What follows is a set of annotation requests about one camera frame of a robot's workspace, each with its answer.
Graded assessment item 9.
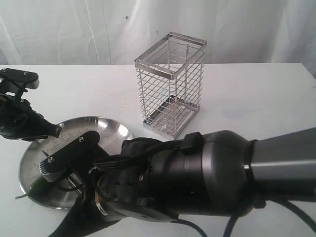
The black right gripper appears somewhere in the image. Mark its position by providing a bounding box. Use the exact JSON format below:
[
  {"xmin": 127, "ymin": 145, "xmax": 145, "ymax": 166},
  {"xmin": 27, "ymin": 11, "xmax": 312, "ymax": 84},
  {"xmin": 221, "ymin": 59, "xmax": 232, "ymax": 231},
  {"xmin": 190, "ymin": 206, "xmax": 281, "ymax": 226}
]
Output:
[{"xmin": 50, "ymin": 167, "xmax": 178, "ymax": 237}]

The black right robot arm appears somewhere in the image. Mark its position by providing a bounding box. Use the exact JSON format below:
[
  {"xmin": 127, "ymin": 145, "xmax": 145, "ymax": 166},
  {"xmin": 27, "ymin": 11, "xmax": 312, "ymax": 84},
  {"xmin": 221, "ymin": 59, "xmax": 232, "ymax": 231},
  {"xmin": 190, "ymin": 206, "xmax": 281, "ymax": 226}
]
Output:
[{"xmin": 52, "ymin": 128, "xmax": 316, "ymax": 237}]

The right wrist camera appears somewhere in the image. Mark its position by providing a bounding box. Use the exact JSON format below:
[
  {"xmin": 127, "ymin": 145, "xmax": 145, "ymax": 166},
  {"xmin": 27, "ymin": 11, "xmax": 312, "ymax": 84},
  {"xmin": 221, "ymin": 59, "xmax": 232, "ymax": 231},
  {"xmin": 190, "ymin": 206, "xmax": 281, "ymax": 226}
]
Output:
[{"xmin": 39, "ymin": 130, "xmax": 110, "ymax": 190}]

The white backdrop curtain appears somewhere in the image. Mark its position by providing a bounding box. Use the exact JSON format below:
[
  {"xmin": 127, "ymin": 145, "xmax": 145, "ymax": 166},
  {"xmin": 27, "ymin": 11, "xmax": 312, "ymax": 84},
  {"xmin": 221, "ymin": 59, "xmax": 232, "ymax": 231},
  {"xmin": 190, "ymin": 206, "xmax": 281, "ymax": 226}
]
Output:
[{"xmin": 0, "ymin": 0, "xmax": 316, "ymax": 70}]

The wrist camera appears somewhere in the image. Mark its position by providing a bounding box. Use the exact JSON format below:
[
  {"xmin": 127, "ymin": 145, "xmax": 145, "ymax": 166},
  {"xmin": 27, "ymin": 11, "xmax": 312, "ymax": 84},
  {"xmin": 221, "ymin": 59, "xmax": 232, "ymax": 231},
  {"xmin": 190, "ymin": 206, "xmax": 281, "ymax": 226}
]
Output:
[
  {"xmin": 39, "ymin": 130, "xmax": 110, "ymax": 190},
  {"xmin": 0, "ymin": 68, "xmax": 40, "ymax": 94}
]

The green cucumber with stem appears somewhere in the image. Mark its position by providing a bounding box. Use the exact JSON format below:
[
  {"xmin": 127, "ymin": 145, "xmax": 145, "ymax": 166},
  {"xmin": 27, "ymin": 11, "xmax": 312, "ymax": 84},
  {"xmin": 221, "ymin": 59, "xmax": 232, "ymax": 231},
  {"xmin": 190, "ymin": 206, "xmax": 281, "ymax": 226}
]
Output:
[{"xmin": 14, "ymin": 177, "xmax": 50, "ymax": 200}]

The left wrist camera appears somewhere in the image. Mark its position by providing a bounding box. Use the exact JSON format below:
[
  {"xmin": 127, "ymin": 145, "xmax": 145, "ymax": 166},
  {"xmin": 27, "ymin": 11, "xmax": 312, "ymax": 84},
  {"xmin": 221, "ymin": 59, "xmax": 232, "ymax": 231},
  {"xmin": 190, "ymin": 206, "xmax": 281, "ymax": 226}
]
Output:
[{"xmin": 0, "ymin": 68, "xmax": 40, "ymax": 94}]

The round steel plate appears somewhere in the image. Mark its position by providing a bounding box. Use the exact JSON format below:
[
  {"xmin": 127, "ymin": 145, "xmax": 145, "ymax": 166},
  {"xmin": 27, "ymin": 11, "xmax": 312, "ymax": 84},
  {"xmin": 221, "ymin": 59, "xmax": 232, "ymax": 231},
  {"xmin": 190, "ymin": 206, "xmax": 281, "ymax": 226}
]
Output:
[{"xmin": 18, "ymin": 115, "xmax": 135, "ymax": 210}]

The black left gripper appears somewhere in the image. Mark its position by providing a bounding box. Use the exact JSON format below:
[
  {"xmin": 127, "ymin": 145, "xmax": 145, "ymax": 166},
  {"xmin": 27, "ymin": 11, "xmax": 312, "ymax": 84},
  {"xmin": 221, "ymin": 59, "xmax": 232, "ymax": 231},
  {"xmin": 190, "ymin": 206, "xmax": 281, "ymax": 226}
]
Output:
[{"xmin": 0, "ymin": 94, "xmax": 62, "ymax": 141}]

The wire metal utensil rack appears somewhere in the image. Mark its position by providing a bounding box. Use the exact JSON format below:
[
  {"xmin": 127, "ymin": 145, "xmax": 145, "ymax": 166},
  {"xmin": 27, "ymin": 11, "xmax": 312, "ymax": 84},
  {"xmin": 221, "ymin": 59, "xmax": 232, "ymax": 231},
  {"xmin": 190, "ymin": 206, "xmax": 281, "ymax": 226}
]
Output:
[{"xmin": 134, "ymin": 32, "xmax": 207, "ymax": 139}]

